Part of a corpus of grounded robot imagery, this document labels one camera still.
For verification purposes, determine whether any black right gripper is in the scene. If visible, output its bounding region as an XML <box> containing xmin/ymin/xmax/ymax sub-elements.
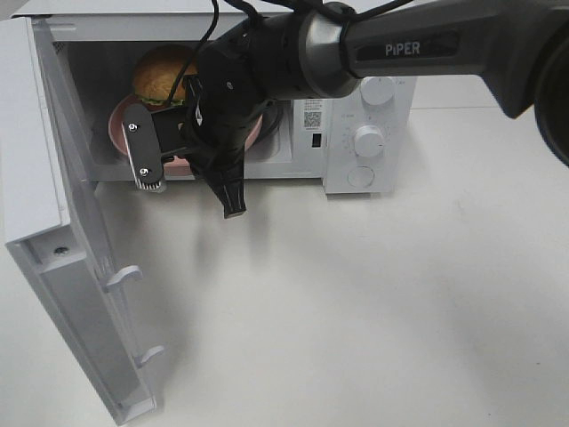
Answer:
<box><xmin>151</xmin><ymin>26</ymin><xmax>274</xmax><ymax>219</ymax></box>

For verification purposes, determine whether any pink round plate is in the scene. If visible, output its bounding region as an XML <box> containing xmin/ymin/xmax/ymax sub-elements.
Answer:
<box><xmin>108</xmin><ymin>94</ymin><xmax>263</xmax><ymax>178</ymax></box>

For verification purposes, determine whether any round white door button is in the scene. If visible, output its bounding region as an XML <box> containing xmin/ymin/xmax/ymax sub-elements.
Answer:
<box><xmin>348</xmin><ymin>166</ymin><xmax>375</xmax><ymax>189</ymax></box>

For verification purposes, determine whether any white microwave door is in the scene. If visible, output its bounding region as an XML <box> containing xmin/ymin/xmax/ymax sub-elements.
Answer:
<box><xmin>1</xmin><ymin>17</ymin><xmax>161</xmax><ymax>425</ymax></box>

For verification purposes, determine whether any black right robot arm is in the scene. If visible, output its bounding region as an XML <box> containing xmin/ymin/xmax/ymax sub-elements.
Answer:
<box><xmin>151</xmin><ymin>1</ymin><xmax>568</xmax><ymax>217</ymax></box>

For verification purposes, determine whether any glass microwave turntable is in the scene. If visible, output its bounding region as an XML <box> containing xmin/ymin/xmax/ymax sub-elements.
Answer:
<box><xmin>256</xmin><ymin>101</ymin><xmax>284</xmax><ymax>142</ymax></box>

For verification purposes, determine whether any white warning label sticker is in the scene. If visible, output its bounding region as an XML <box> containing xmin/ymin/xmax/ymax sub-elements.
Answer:
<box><xmin>302</xmin><ymin>99</ymin><xmax>325</xmax><ymax>131</ymax></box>

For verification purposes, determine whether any white microwave oven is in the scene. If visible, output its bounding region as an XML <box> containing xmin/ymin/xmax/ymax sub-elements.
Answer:
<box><xmin>8</xmin><ymin>0</ymin><xmax>419</xmax><ymax>199</ymax></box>

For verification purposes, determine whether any lower white microwave knob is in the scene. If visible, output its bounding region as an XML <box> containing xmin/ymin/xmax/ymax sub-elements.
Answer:
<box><xmin>353</xmin><ymin>125</ymin><xmax>385</xmax><ymax>157</ymax></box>

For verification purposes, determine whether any white microwave knob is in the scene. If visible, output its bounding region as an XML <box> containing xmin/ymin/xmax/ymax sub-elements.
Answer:
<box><xmin>359</xmin><ymin>77</ymin><xmax>395</xmax><ymax>107</ymax></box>
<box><xmin>353</xmin><ymin>125</ymin><xmax>385</xmax><ymax>157</ymax></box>

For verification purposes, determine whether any upper white microwave knob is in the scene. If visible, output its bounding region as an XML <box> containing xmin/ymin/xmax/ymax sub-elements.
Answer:
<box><xmin>359</xmin><ymin>77</ymin><xmax>395</xmax><ymax>107</ymax></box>

